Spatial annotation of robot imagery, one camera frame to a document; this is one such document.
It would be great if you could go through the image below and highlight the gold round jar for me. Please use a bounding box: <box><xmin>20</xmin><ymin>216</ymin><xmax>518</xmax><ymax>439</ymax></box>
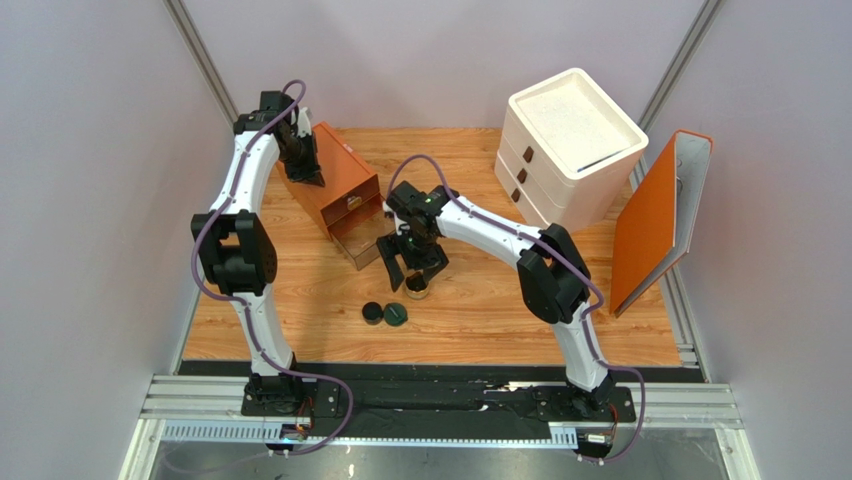
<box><xmin>405</xmin><ymin>272</ymin><xmax>430</xmax><ymax>300</ymax></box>

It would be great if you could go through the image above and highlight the dark green round compact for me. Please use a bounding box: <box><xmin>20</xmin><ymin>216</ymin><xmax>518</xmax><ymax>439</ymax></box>
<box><xmin>383</xmin><ymin>302</ymin><xmax>409</xmax><ymax>327</ymax></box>

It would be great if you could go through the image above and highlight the purple cable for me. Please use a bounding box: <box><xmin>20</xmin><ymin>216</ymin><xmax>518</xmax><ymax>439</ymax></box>
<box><xmin>189</xmin><ymin>80</ymin><xmax>357</xmax><ymax>461</ymax></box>
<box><xmin>385</xmin><ymin>154</ymin><xmax>647</xmax><ymax>465</ymax></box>

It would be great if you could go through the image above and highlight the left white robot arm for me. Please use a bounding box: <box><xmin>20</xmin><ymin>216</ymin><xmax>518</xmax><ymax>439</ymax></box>
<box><xmin>190</xmin><ymin>91</ymin><xmax>325</xmax><ymax>412</ymax></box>

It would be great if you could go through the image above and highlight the orange drawer box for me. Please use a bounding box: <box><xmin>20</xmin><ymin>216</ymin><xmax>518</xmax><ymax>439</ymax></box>
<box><xmin>276</xmin><ymin>122</ymin><xmax>383</xmax><ymax>239</ymax></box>

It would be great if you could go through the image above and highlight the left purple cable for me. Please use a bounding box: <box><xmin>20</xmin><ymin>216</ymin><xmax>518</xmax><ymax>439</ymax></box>
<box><xmin>189</xmin><ymin>80</ymin><xmax>357</xmax><ymax>461</ymax></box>

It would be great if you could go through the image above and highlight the aluminium frame rail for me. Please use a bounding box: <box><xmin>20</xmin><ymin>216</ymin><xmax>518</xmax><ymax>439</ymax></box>
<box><xmin>120</xmin><ymin>368</ymin><xmax>757</xmax><ymax>479</ymax></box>

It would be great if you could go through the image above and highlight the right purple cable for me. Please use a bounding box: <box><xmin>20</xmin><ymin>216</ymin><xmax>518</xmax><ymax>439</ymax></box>
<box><xmin>385</xmin><ymin>154</ymin><xmax>647</xmax><ymax>465</ymax></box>

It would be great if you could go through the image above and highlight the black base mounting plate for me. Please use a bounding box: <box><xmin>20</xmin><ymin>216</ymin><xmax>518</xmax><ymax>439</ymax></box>
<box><xmin>178</xmin><ymin>360</ymin><xmax>639</xmax><ymax>441</ymax></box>

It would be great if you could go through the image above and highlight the orange binder folder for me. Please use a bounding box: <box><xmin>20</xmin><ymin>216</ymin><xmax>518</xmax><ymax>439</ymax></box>
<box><xmin>609</xmin><ymin>130</ymin><xmax>714</xmax><ymax>317</ymax></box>

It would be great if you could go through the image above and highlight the black round compact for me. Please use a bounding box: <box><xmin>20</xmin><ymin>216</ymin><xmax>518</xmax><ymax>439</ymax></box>
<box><xmin>361</xmin><ymin>302</ymin><xmax>384</xmax><ymax>325</ymax></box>

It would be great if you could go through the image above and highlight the white three-drawer cabinet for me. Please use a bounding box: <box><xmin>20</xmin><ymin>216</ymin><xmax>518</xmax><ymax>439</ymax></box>
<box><xmin>494</xmin><ymin>68</ymin><xmax>648</xmax><ymax>233</ymax></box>

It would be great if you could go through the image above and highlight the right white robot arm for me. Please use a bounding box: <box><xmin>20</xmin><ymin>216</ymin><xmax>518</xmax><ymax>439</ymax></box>
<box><xmin>376</xmin><ymin>181</ymin><xmax>614</xmax><ymax>406</ymax></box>

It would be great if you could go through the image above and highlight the clear bottom drawer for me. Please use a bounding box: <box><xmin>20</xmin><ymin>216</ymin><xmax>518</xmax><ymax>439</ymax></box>
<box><xmin>329</xmin><ymin>212</ymin><xmax>394</xmax><ymax>271</ymax></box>

